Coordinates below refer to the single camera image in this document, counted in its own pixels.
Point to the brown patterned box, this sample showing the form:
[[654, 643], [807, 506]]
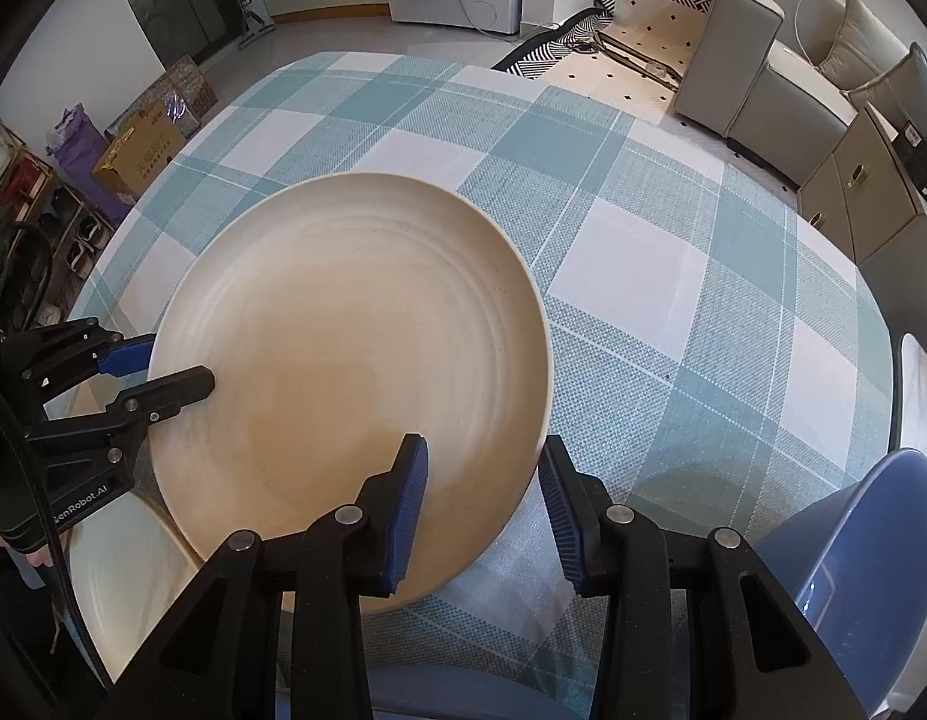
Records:
[[182, 86]]

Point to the floor mop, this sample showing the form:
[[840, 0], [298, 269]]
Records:
[[253, 7]]

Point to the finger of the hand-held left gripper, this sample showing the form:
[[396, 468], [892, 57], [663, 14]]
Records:
[[126, 356], [171, 390]]

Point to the cardboard box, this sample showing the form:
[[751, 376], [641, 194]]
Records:
[[144, 150]]

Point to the blue bowl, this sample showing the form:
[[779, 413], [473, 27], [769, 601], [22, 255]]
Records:
[[868, 577]]

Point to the grey sofa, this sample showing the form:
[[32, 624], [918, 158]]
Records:
[[733, 75]]

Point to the grey pillow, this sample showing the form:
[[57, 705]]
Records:
[[861, 30], [909, 82]]

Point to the shoe rack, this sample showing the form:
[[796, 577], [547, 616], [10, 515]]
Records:
[[43, 195]]

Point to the teal checked tablecloth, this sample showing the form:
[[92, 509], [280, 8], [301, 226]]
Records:
[[658, 315]]

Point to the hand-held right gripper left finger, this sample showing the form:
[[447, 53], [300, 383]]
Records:
[[407, 510]]

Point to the beige side cabinet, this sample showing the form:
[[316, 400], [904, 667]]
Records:
[[861, 217]]

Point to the person's left hand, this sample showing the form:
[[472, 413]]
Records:
[[37, 559]]

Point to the large cream plate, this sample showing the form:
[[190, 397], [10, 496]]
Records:
[[343, 330], [126, 600]]

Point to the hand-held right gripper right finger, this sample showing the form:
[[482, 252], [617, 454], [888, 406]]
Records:
[[561, 510]]

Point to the black box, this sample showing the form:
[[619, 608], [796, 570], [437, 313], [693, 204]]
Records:
[[913, 157]]

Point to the purple bag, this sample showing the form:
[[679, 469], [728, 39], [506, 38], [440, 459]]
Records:
[[77, 142]]

